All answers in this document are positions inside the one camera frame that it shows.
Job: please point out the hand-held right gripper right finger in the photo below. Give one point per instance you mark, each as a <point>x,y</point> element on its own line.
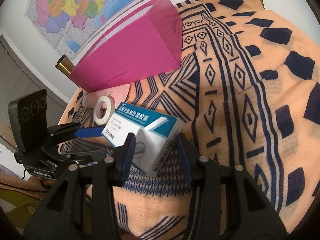
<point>185,155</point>

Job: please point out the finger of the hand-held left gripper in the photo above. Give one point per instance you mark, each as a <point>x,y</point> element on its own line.
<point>90,132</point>
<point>85,155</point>

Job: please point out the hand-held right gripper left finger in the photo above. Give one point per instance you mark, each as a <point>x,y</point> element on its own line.
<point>127,152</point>

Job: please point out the blue and white medicine box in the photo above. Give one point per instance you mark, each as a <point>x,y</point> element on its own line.
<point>150,142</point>

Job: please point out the white tape roll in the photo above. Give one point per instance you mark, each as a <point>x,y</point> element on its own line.
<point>111,111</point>

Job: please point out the pink tube with white cap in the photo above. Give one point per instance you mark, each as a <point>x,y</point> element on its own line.
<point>117,92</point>

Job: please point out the pink cardboard box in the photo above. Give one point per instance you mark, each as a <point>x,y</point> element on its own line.
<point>125,55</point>

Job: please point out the person's left forearm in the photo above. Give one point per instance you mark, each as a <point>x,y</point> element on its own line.
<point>15,182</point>

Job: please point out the grey cabinet door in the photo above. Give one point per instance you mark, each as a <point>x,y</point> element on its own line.
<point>15,67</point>

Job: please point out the orange patterned cloth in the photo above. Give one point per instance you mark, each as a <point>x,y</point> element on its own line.
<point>225,205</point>

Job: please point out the gold thermos flask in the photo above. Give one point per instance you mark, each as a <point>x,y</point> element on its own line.
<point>65,66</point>

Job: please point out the olive green cloth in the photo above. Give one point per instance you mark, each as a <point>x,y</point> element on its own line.
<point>15,210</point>

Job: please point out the colourful wall map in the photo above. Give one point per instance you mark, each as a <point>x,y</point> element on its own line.
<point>70,5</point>

